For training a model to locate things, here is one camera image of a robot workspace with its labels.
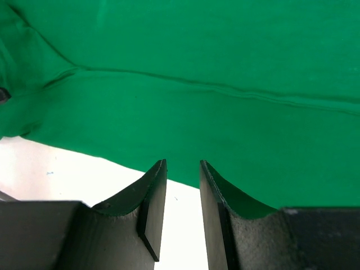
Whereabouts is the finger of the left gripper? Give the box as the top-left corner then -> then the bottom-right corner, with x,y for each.
0,87 -> 11,104

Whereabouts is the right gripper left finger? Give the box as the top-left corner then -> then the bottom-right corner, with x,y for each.
1,159 -> 167,269

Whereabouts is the green t shirt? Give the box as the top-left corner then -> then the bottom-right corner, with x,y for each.
1,1 -> 359,208

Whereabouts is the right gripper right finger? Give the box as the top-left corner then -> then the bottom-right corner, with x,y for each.
200,161 -> 359,269

